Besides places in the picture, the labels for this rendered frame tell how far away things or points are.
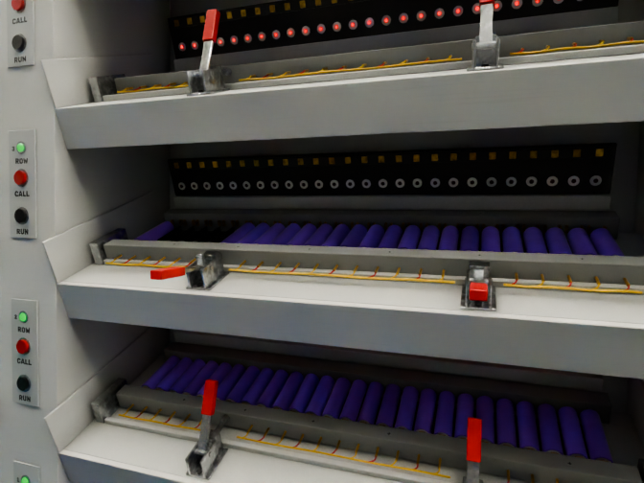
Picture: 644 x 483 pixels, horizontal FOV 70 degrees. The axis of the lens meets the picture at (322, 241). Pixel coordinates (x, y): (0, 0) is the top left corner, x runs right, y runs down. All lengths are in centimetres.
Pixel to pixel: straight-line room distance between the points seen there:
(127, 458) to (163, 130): 36
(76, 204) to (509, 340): 48
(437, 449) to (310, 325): 18
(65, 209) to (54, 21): 20
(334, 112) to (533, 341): 25
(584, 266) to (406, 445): 24
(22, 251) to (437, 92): 48
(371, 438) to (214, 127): 35
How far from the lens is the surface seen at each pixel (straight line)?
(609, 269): 45
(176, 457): 57
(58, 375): 62
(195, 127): 49
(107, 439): 63
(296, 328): 44
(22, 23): 66
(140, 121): 53
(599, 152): 55
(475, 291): 33
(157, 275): 43
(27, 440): 68
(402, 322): 40
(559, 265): 44
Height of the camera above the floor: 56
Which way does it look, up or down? 2 degrees down
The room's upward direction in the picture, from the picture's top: 1 degrees clockwise
